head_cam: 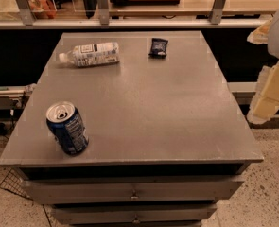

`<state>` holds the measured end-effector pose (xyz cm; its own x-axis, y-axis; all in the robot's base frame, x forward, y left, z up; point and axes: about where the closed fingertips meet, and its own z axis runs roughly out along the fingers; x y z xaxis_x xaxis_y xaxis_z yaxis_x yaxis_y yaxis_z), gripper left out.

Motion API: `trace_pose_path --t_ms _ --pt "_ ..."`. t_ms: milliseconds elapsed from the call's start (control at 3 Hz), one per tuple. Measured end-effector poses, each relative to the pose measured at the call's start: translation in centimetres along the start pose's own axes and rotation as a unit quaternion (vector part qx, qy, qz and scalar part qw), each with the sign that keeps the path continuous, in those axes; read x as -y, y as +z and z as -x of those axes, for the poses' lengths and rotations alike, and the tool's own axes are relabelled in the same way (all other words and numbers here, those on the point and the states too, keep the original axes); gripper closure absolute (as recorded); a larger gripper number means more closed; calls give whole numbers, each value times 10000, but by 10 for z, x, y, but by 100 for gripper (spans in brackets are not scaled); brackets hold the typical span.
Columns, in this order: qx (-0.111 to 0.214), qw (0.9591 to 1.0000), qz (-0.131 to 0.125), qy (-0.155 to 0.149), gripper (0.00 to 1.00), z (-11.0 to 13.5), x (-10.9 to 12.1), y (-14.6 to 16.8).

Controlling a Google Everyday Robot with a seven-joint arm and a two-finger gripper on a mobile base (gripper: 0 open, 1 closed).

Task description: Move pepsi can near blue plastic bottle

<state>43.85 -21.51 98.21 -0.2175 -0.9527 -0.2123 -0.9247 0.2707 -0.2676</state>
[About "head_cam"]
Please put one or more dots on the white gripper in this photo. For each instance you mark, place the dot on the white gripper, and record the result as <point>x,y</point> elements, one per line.
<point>265,103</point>

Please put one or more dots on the blue pepsi can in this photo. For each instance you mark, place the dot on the blue pepsi can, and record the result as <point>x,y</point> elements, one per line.
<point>64,121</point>

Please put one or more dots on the clear plastic water bottle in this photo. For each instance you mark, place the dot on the clear plastic water bottle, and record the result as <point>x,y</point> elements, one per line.
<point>89,55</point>

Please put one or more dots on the dark blue snack packet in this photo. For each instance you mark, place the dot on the dark blue snack packet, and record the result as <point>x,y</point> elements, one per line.
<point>158,48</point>

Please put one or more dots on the upper grey drawer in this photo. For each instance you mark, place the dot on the upper grey drawer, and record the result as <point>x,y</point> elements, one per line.
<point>133,189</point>

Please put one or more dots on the grey drawer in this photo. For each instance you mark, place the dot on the grey drawer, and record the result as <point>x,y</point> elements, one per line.
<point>133,189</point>
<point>133,214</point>

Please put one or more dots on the grey drawer cabinet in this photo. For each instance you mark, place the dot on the grey drawer cabinet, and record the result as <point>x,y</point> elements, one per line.
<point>143,117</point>

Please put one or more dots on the lower grey drawer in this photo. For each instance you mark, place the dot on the lower grey drawer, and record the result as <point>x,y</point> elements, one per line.
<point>133,214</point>

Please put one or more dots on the orange snack bag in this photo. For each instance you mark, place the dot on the orange snack bag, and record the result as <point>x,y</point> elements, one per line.
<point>43,7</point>

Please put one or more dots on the metal shelf rail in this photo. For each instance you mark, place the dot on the metal shelf rail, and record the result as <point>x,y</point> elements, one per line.
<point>135,24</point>

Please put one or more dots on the black wire rack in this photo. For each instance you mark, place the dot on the black wire rack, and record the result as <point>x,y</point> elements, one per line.
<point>13,184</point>

